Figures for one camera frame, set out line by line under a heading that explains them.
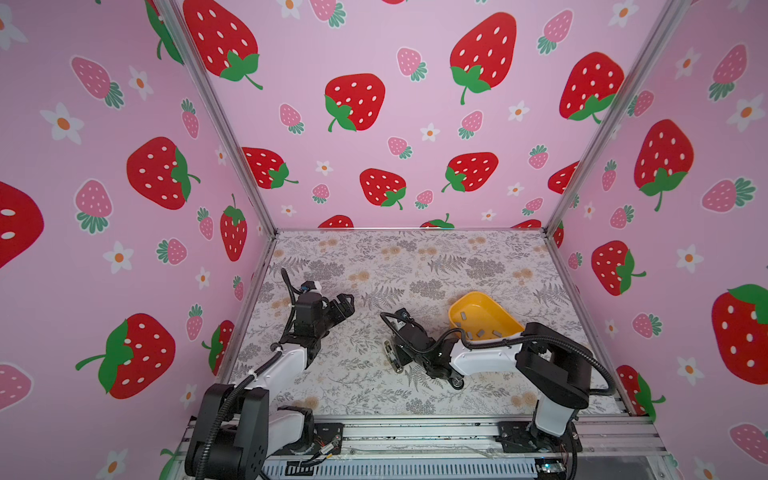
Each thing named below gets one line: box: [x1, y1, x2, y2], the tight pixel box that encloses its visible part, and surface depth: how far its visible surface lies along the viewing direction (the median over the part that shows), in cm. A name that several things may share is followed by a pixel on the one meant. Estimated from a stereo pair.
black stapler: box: [435, 366, 465, 390], surface depth 82 cm
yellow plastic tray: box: [448, 291, 525, 340], surface depth 97 cm
